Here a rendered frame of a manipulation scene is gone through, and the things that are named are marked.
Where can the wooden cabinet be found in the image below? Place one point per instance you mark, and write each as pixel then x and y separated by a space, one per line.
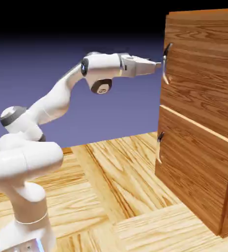
pixel 200 118

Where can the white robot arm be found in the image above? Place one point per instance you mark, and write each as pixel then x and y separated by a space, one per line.
pixel 47 104

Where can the large wooden cabinet door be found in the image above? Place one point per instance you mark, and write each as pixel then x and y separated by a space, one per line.
pixel 200 74

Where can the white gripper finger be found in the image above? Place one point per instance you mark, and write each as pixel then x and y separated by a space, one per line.
pixel 158 65

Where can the small wooden cabinet door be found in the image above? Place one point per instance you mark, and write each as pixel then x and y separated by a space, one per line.
pixel 192 167

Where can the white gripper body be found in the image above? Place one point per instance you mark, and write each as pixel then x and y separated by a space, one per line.
pixel 143 67

